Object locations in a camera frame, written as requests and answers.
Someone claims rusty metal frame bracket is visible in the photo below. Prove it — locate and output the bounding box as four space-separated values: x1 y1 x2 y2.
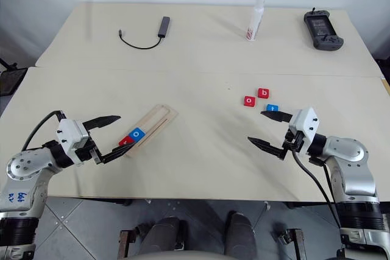
118 228 137 260
279 227 307 260

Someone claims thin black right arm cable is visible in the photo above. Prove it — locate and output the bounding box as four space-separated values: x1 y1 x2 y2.
322 164 338 205

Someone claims dark rounded shape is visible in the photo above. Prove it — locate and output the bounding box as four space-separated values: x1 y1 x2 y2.
223 210 257 256
139 216 187 257

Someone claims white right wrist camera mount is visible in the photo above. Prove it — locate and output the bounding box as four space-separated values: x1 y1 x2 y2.
288 107 321 155

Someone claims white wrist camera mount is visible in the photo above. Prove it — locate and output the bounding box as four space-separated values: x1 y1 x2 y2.
288 107 321 155
57 118 90 155

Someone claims black handheld controller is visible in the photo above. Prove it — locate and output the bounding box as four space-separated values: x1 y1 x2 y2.
302 7 346 51

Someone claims grey USB hub with cable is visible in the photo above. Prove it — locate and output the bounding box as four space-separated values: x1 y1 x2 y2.
118 16 172 50

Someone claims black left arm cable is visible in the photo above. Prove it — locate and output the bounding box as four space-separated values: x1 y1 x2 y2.
20 109 68 152

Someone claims wooden letter tray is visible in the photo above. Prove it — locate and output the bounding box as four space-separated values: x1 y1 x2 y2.
122 104 179 159

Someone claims black object beside table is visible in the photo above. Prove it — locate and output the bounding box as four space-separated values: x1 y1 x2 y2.
0 57 29 97

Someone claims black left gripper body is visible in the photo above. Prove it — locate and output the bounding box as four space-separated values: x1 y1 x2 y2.
73 132 104 167

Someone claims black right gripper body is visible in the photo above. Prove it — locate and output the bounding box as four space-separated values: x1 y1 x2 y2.
280 130 306 161

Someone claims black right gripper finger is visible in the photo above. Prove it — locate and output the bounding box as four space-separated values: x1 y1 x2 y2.
260 110 294 124
247 136 286 161

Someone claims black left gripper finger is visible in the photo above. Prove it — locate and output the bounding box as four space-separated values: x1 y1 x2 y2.
100 142 135 165
82 114 122 130

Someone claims white spray bottle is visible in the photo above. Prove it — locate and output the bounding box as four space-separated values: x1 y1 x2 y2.
244 0 266 43

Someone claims blue letter tile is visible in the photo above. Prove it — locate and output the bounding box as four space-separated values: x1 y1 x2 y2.
128 127 145 142

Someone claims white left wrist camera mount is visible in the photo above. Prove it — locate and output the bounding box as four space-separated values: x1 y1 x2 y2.
57 118 90 155

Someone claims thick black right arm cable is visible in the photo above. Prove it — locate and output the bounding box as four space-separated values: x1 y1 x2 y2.
291 149 344 230

